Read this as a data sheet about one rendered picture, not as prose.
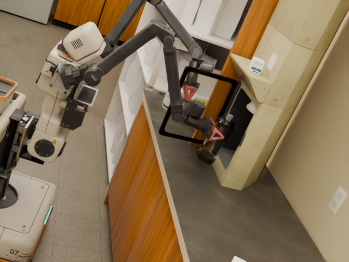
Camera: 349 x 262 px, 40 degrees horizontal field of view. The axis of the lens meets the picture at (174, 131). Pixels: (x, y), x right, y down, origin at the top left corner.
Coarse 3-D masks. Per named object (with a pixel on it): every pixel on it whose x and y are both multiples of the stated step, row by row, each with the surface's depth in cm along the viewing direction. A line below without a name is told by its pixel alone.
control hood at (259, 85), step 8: (232, 56) 236; (240, 64) 224; (248, 64) 230; (248, 72) 216; (248, 80) 216; (256, 80) 212; (264, 80) 215; (256, 88) 214; (264, 88) 215; (256, 96) 216; (264, 96) 217
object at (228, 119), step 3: (231, 114) 236; (219, 117) 236; (222, 117) 235; (225, 117) 237; (228, 117) 234; (231, 117) 234; (222, 120) 233; (225, 120) 234; (228, 120) 234; (231, 120) 235; (225, 123) 232; (228, 123) 232; (231, 123) 234; (231, 126) 233; (234, 126) 235
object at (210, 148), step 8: (216, 120) 235; (224, 128) 233; (232, 128) 233; (216, 136) 235; (224, 136) 235; (208, 144) 237; (216, 144) 236; (200, 152) 240; (208, 152) 238; (216, 152) 239
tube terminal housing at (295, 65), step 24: (264, 48) 231; (288, 48) 209; (264, 72) 224; (288, 72) 213; (312, 72) 228; (288, 96) 219; (264, 120) 223; (288, 120) 241; (264, 144) 229; (216, 168) 247; (240, 168) 233
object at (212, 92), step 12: (192, 72) 236; (192, 84) 240; (204, 84) 241; (216, 84) 243; (228, 84) 245; (192, 96) 243; (204, 96) 245; (216, 96) 246; (216, 108) 250; (168, 120) 246; (168, 132) 250; (180, 132) 252; (192, 132) 254
